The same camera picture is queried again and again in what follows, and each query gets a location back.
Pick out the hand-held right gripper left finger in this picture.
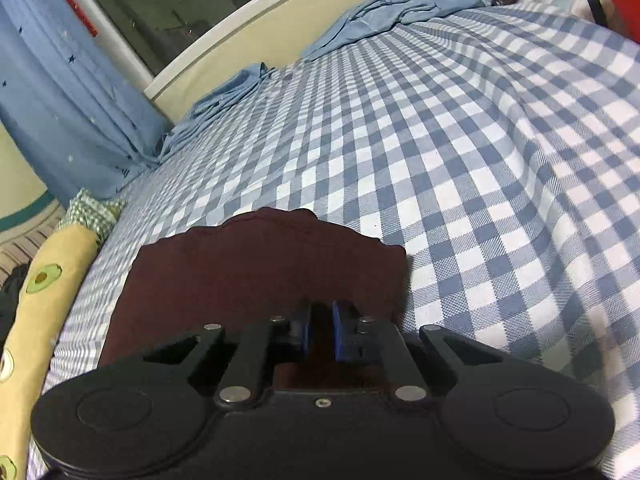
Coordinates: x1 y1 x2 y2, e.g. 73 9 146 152
143 298 314 407

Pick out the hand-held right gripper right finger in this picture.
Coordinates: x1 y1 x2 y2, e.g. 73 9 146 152
332 299 502 404

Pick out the maroon printed sweatshirt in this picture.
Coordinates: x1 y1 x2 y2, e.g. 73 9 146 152
99 207 407 394

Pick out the blue checked bed sheet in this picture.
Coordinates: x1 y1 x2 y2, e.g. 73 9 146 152
27 0 640 480

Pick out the green checked pillow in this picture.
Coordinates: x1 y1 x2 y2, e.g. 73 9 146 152
56 188 127 247

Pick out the avocado print yellow pillow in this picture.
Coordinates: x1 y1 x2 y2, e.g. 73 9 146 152
0 225 101 480

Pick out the navy blue garment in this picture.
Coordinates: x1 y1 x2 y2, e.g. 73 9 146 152
0 264 32 346

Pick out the striped teal-edged headboard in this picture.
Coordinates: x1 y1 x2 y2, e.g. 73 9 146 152
0 189 67 276

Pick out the white-framed window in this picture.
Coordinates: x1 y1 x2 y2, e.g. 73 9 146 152
42 0 412 106

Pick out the blue star curtain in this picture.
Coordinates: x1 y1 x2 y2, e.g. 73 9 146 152
301 0 497 61
0 0 273 201

